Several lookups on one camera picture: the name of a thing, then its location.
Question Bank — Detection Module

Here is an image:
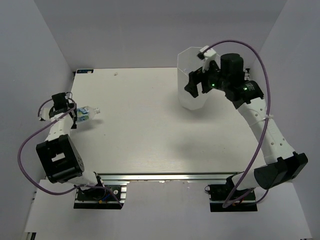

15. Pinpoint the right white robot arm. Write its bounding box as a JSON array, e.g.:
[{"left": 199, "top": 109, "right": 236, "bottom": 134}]
[{"left": 184, "top": 52, "right": 308, "bottom": 200}]

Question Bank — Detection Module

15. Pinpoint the left blue corner sticker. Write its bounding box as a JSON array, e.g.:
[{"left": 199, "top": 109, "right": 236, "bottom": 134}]
[{"left": 76, "top": 69, "right": 94, "bottom": 74}]

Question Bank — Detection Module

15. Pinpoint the white octagonal plastic bin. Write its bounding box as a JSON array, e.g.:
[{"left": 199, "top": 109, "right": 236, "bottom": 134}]
[{"left": 177, "top": 47, "right": 220, "bottom": 111}]

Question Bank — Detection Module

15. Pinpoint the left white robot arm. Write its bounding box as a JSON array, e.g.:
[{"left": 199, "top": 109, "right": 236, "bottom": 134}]
[{"left": 36, "top": 92, "right": 106, "bottom": 200}]

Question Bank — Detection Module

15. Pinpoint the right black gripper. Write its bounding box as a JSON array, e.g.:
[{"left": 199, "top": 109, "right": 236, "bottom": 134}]
[{"left": 183, "top": 59, "right": 229, "bottom": 99}]

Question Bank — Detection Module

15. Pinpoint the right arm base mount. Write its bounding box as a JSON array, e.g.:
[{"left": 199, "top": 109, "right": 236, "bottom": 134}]
[{"left": 204, "top": 183, "right": 258, "bottom": 213}]

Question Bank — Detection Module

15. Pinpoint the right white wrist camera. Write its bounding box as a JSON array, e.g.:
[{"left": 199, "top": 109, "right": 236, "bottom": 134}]
[{"left": 197, "top": 45, "right": 218, "bottom": 73}]

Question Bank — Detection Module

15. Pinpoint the bottle with green-blue label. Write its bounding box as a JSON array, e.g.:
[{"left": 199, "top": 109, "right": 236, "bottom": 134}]
[{"left": 76, "top": 106, "right": 101, "bottom": 124}]

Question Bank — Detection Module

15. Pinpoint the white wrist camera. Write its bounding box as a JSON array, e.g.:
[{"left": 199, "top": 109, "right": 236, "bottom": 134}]
[
  {"left": 38, "top": 107, "right": 54, "bottom": 122},
  {"left": 197, "top": 45, "right": 218, "bottom": 73}
]

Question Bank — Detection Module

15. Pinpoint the aluminium front rail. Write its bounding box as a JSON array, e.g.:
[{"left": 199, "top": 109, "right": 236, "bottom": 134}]
[{"left": 99, "top": 172, "right": 236, "bottom": 181}]

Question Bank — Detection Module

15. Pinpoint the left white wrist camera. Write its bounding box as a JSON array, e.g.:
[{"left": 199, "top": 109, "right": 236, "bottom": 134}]
[{"left": 38, "top": 107, "right": 54, "bottom": 122}]

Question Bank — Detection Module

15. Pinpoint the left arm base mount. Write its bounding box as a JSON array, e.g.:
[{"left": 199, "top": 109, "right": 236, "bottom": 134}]
[{"left": 73, "top": 181, "right": 128, "bottom": 210}]

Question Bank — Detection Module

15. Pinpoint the aluminium right side rail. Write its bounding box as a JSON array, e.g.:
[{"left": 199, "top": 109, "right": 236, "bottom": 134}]
[{"left": 244, "top": 68, "right": 251, "bottom": 81}]

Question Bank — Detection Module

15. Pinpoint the aluminium rail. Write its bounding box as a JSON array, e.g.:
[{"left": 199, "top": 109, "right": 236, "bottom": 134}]
[
  {"left": 99, "top": 172, "right": 236, "bottom": 181},
  {"left": 244, "top": 68, "right": 251, "bottom": 81}
]

